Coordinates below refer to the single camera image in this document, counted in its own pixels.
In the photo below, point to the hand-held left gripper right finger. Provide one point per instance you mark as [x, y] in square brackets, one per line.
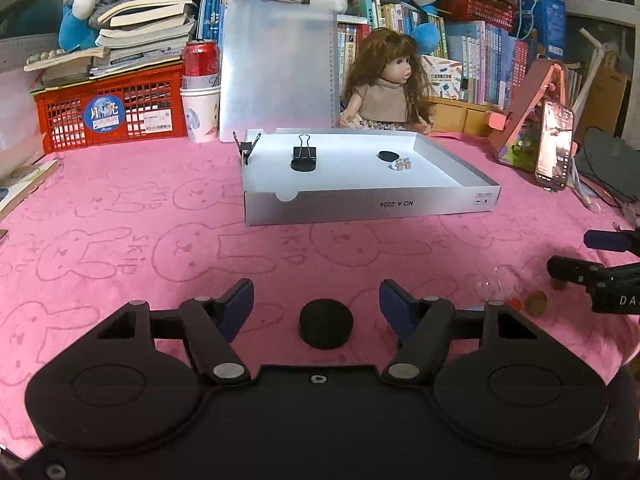
[395, 305]

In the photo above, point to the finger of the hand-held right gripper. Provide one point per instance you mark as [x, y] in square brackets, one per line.
[607, 241]
[570, 267]

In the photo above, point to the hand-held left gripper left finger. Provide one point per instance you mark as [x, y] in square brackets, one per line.
[237, 305]

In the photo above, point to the orange toy carrot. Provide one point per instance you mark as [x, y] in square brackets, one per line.
[515, 304]

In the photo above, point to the thick black round lid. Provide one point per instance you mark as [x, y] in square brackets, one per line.
[325, 325]

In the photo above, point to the grey cardboard box tray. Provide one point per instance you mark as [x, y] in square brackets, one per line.
[350, 207]

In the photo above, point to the black disc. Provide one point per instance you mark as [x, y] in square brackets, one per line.
[387, 155]

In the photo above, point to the large black binder clip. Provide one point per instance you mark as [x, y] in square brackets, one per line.
[304, 154]

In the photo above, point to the clear plastic cup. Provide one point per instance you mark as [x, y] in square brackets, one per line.
[492, 285]

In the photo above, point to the dark grey bag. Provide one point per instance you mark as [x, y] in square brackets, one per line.
[605, 160]

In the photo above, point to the pink rabbit print towel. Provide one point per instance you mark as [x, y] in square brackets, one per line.
[150, 260]

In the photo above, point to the smartphone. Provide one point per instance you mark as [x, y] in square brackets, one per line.
[552, 145]

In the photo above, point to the brown cardboard box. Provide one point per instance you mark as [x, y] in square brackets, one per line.
[610, 95]

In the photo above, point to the pink phone stand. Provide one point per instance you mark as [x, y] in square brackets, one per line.
[525, 110]

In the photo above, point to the small black binder clip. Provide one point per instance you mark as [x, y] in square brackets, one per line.
[245, 150]

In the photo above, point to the wooden shelf box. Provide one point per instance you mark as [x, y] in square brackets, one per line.
[465, 117]

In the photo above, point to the white printed paper cup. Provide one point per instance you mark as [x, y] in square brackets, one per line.
[200, 115]

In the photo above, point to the brown haired doll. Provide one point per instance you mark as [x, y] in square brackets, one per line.
[382, 100]

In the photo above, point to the row of upright books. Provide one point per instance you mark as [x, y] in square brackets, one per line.
[490, 60]

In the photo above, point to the blue printed carton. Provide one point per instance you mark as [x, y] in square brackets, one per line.
[547, 25]

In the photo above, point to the white pencil print box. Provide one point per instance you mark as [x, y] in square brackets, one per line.
[445, 77]

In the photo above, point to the red crate with round label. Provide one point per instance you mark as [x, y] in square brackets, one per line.
[102, 116]

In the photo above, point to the red drink can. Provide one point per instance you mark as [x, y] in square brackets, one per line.
[200, 62]

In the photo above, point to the translucent clipboard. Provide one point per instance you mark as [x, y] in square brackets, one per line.
[280, 60]

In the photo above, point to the red plastic basket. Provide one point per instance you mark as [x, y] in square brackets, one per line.
[480, 5]

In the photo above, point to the white paper sheets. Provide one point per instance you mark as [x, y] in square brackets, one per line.
[15, 125]

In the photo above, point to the stack of worn books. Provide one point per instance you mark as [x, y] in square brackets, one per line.
[145, 25]

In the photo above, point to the blue slim books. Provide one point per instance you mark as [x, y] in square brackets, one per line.
[210, 10]

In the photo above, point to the small blue white plush toy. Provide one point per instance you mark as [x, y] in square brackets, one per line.
[75, 30]

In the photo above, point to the grey grid cutting mat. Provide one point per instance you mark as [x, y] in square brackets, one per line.
[15, 52]

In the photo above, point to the white tube frame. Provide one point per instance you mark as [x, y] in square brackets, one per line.
[595, 60]

